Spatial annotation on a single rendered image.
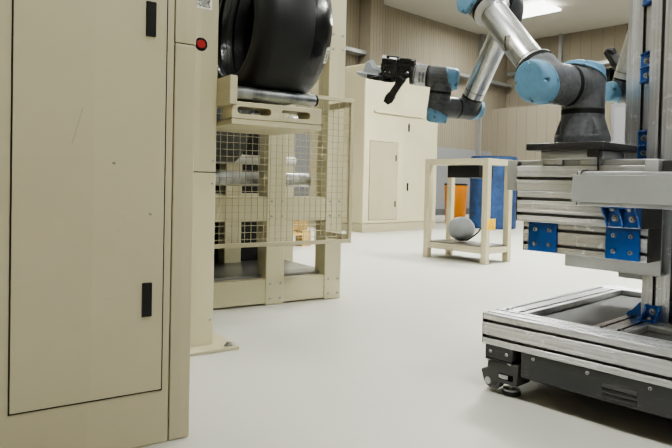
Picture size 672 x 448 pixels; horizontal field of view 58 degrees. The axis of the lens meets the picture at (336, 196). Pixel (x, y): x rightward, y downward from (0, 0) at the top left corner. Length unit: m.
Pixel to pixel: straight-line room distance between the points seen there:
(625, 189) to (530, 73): 0.40
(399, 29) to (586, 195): 9.69
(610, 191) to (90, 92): 1.22
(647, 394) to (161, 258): 1.18
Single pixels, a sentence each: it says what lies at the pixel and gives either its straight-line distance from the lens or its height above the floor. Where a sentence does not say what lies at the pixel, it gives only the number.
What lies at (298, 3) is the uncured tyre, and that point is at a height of 1.20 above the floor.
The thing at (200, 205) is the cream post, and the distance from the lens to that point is 2.18.
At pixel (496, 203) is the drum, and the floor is 0.35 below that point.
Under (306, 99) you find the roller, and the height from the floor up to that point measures 0.90.
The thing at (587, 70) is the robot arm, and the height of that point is 0.92.
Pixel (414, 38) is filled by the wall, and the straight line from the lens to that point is 11.49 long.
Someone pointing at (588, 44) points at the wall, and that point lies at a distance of 13.16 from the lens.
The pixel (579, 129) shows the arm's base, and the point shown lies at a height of 0.76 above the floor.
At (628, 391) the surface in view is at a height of 0.11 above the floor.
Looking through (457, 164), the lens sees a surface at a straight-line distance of 4.86.
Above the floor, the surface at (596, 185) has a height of 0.60.
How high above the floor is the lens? 0.60
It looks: 1 degrees down
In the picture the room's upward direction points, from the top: 1 degrees clockwise
